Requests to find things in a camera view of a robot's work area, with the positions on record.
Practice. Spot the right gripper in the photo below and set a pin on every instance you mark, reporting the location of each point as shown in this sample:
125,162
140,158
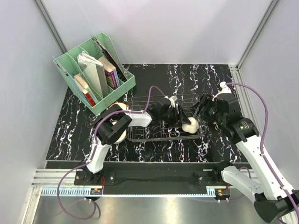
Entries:
206,101

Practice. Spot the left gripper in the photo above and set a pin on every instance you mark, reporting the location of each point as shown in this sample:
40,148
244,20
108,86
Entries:
182,117

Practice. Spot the white flower-shaped bowl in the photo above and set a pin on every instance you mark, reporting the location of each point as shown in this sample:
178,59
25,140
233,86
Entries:
191,128

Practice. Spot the black wire dish rack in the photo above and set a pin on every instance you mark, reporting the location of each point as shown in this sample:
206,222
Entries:
170,127

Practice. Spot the striped white bowl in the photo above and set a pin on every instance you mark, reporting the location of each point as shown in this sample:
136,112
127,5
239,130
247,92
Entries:
121,105

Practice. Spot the white ribbed bowl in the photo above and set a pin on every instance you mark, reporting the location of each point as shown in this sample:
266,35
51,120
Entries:
122,137

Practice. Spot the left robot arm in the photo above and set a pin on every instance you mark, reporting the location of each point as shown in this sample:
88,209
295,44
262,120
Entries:
111,125

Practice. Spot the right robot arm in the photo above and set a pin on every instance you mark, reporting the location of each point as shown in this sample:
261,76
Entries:
272,195

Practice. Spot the purple book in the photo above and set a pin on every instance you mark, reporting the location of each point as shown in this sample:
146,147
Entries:
110,72

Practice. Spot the red book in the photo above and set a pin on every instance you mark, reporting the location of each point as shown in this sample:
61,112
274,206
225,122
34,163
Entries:
90,99

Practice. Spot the grey book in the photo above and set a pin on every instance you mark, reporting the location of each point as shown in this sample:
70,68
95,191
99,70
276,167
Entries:
95,74

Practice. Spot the green file organizer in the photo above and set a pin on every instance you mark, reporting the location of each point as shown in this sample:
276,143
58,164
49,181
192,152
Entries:
68,67

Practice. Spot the white crumpled paper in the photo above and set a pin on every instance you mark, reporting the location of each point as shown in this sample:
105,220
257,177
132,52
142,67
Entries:
83,59

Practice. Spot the aluminium frame rail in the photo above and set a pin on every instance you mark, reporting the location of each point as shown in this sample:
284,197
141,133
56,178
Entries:
242,94

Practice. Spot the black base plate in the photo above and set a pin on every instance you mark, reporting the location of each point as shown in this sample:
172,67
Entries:
116,173

